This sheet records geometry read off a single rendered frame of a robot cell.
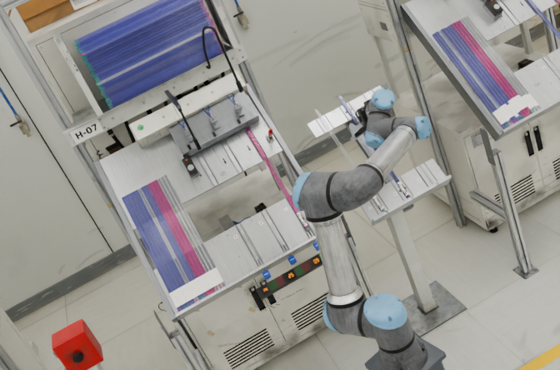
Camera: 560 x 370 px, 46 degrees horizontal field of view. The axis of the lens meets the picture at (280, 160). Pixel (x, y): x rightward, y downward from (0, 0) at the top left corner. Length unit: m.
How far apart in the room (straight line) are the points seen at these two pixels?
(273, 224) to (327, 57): 2.14
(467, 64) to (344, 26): 1.75
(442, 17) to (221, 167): 1.15
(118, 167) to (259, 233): 0.63
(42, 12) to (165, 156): 0.77
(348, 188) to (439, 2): 1.37
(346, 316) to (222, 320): 0.97
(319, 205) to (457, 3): 1.42
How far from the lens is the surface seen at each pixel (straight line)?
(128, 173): 2.70
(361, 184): 1.88
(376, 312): 2.03
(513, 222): 3.02
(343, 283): 2.06
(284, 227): 2.55
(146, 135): 2.66
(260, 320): 3.01
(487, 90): 2.86
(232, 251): 2.54
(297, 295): 3.01
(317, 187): 1.91
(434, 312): 3.11
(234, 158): 2.65
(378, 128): 2.22
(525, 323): 2.98
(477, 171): 3.20
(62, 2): 2.89
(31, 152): 4.26
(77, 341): 2.65
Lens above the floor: 2.10
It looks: 26 degrees down
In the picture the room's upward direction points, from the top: 24 degrees counter-clockwise
